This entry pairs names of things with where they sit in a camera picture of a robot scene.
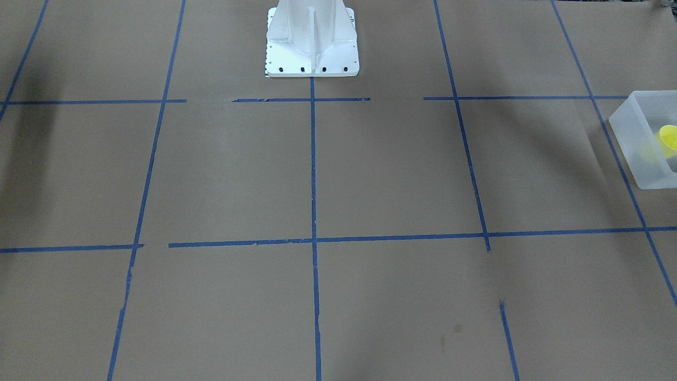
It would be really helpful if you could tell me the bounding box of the yellow paper cup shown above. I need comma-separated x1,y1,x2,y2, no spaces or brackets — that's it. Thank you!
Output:
656,124,677,159

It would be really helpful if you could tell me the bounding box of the clear plastic bin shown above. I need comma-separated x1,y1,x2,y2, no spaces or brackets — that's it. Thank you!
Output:
609,90,676,189

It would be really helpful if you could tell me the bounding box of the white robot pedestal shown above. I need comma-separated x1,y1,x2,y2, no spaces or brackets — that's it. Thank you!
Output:
264,1,360,78

